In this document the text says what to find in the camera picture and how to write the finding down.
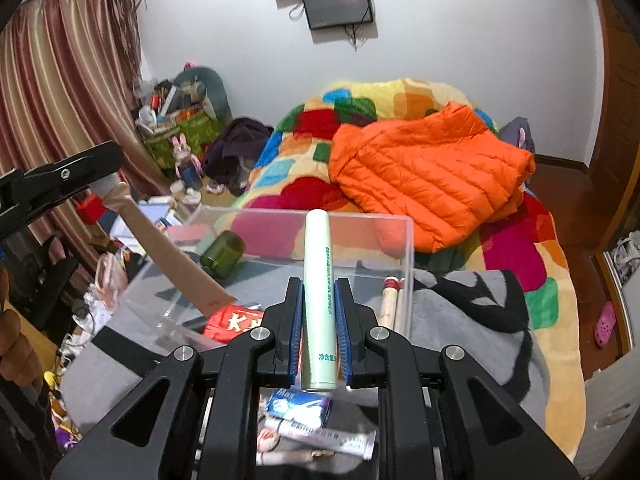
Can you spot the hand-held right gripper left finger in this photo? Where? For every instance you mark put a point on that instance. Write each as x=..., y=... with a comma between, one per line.
x=296, y=327

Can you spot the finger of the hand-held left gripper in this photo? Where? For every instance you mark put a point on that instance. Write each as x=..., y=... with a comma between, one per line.
x=65, y=175

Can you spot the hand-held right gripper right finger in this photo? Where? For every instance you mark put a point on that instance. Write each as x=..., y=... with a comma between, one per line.
x=344, y=330

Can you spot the pale green tube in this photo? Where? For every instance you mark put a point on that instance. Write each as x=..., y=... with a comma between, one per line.
x=320, y=280

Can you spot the clear plastic box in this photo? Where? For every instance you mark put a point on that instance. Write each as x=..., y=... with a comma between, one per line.
x=280, y=255

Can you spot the person's left hand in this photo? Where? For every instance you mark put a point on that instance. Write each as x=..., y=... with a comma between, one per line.
x=17, y=350

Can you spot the red box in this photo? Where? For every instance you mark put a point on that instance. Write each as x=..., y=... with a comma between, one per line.
x=92, y=209

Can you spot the cream tube with red band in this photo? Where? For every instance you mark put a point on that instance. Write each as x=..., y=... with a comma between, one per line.
x=390, y=302

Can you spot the red packet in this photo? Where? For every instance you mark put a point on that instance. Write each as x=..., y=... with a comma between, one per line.
x=232, y=324

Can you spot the blue box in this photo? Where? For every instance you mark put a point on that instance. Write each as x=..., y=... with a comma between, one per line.
x=300, y=407

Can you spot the striped curtain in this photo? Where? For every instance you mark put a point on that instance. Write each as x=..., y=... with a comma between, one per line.
x=55, y=85

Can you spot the blue and white papers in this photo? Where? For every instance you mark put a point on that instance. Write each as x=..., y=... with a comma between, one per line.
x=152, y=208

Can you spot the dark green glass bottle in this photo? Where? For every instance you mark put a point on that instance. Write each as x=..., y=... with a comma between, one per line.
x=222, y=254

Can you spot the white tube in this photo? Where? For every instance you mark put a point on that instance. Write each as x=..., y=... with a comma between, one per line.
x=325, y=440

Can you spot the pink rabbit toy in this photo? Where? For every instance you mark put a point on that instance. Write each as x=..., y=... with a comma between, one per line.
x=187, y=165

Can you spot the grey and black blanket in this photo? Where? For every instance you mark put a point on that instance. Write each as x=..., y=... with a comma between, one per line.
x=470, y=320

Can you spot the green storage bag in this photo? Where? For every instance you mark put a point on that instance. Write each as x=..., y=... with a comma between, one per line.
x=185, y=132

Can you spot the grey neck pillow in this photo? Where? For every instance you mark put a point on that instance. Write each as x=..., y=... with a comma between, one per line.
x=212, y=87

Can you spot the dark purple clothes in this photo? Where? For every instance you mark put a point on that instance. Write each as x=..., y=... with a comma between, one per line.
x=240, y=145

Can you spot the orange puffer jacket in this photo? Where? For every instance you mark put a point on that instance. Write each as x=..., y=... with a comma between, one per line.
x=425, y=170

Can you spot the colourful printed blanket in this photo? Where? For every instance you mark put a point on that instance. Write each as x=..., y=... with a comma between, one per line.
x=525, y=260

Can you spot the pink clog shoe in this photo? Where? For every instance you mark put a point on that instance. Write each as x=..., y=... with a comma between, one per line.
x=604, y=325

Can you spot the grey purple bag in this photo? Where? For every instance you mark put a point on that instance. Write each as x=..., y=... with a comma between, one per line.
x=517, y=132

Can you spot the white ribbed panel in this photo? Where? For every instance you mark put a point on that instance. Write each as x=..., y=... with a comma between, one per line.
x=612, y=410

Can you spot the small black monitor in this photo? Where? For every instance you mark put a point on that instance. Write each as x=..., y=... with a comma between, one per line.
x=337, y=5

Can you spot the brown wooden door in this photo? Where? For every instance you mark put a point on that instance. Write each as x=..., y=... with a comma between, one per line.
x=620, y=110

